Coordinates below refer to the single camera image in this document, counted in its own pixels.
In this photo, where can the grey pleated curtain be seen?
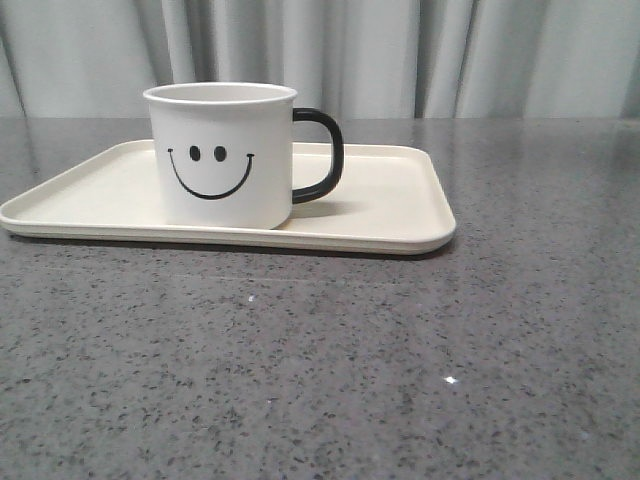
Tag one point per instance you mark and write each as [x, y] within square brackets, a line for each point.
[352, 59]

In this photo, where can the cream rectangular plastic tray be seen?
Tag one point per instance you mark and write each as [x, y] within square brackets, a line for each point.
[389, 201]

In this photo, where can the white smiley mug black handle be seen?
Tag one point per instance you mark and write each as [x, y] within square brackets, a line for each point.
[224, 153]

